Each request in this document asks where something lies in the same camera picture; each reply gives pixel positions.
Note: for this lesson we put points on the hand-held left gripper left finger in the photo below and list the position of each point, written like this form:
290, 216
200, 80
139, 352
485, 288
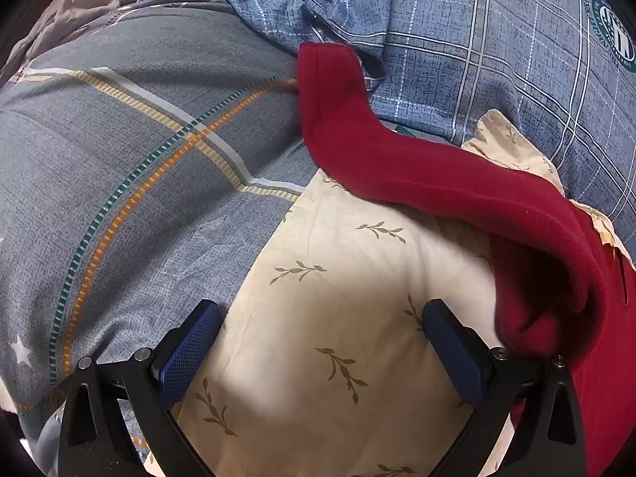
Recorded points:
191, 353

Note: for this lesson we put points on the red fleece garment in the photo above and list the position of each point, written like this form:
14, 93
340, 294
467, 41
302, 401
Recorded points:
422, 169

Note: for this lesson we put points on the grey-brown crumpled cloth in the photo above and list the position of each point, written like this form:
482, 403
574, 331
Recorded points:
89, 5

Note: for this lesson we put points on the blue plaid pillow with emblem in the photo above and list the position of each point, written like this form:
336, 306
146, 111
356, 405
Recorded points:
497, 49

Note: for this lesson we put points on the crumpled blue plaid cloth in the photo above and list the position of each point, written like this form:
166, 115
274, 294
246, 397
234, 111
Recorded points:
298, 5

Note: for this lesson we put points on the grey striped blanket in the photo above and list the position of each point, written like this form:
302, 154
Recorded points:
124, 184

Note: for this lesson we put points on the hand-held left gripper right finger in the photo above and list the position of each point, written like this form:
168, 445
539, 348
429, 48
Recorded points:
453, 353

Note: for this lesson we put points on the cream leaf-print pillow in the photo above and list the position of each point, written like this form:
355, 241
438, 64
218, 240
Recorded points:
323, 283

